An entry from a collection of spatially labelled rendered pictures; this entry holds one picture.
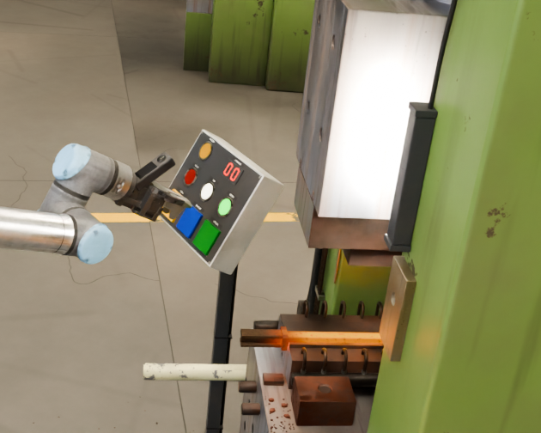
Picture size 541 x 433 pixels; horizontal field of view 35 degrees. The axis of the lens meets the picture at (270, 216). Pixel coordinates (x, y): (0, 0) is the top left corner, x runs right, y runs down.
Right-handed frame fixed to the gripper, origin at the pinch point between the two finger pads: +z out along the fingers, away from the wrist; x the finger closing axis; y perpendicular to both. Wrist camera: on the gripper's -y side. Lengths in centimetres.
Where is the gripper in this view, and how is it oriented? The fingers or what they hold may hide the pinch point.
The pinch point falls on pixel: (189, 202)
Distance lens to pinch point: 219.5
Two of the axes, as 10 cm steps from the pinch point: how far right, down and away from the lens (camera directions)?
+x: 5.3, 4.3, -7.3
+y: -5.1, 8.5, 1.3
